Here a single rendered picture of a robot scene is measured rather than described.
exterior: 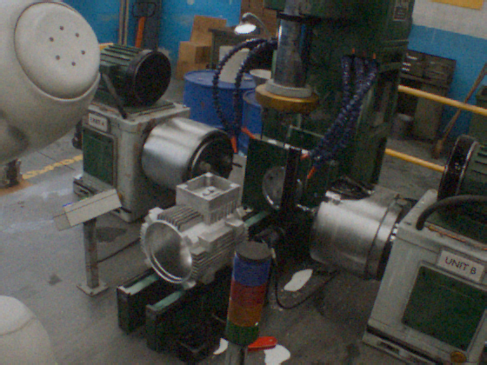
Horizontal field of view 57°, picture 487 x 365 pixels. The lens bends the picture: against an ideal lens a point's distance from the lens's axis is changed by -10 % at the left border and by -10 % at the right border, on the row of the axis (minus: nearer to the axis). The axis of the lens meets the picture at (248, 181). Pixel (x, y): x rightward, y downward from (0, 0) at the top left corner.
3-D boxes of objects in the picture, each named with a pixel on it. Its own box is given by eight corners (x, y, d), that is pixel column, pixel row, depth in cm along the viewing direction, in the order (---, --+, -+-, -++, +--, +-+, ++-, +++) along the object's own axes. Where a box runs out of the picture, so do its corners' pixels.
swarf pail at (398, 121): (383, 137, 565) (388, 116, 554) (389, 131, 591) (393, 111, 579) (407, 144, 554) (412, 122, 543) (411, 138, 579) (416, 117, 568)
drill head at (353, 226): (316, 228, 151) (331, 154, 141) (436, 277, 132) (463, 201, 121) (274, 261, 132) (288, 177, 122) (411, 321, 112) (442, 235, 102)
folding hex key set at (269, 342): (273, 341, 119) (275, 335, 118) (277, 348, 116) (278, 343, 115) (240, 344, 116) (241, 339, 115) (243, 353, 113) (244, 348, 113)
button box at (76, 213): (108, 210, 128) (101, 192, 128) (122, 206, 124) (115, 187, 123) (57, 231, 115) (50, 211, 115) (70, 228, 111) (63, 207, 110)
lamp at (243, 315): (240, 301, 89) (243, 282, 87) (267, 315, 86) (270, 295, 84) (220, 315, 84) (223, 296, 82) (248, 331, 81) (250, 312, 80)
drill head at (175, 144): (162, 163, 184) (166, 101, 174) (240, 196, 166) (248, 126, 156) (113, 182, 165) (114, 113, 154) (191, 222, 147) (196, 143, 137)
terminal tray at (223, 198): (205, 197, 127) (207, 171, 124) (238, 211, 122) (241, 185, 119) (174, 212, 118) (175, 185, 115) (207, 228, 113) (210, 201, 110)
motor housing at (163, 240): (190, 241, 136) (194, 179, 128) (244, 268, 126) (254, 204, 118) (138, 268, 120) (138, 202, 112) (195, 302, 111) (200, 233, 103)
